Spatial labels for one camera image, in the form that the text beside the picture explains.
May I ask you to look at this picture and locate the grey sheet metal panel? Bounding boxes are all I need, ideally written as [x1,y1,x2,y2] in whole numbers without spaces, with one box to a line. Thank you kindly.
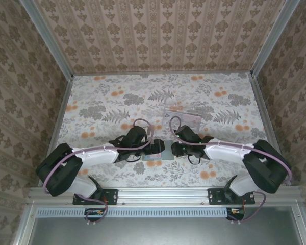
[15,205,306,245]

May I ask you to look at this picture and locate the floral patterned table cover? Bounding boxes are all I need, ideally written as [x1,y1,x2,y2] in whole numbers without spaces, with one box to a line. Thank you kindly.
[44,73,284,188]

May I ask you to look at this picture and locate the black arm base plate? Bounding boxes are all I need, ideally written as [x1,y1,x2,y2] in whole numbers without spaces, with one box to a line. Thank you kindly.
[73,188,118,206]
[208,188,256,206]

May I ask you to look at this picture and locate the aluminium side rail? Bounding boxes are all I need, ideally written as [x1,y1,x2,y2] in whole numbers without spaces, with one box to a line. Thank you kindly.
[249,75,292,186]
[38,76,74,187]

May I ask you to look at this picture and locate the long aluminium mounting rail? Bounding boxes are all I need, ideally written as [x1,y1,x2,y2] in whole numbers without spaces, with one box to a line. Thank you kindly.
[28,186,303,208]

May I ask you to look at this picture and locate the thin aluminium edge rail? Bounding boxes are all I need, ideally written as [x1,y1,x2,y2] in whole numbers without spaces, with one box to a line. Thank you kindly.
[72,71,252,77]

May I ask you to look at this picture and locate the green card holder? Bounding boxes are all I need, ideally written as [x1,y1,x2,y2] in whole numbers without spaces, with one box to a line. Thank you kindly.
[141,139,174,161]

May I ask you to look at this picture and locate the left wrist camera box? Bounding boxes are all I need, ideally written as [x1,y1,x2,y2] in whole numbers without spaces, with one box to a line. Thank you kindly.
[144,126,154,142]

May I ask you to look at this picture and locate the black connector box with wires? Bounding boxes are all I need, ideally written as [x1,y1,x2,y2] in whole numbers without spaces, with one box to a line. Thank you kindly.
[84,208,108,221]
[226,207,245,221]

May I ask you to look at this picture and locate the slotted grey cable duct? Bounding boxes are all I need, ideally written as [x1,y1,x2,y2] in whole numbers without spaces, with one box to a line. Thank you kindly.
[37,207,229,218]

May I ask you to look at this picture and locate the aluminium corner post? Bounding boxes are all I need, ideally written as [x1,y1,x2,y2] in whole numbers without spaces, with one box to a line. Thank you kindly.
[19,0,74,80]
[249,0,300,78]

